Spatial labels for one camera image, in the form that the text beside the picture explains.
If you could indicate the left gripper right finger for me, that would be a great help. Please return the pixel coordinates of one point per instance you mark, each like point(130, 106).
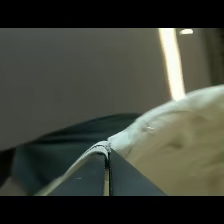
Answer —
point(130, 180)

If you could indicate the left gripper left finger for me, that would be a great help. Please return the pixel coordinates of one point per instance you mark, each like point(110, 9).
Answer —
point(88, 178)

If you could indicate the grey-brown shirt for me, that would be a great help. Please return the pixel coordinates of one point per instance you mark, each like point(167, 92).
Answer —
point(186, 146)

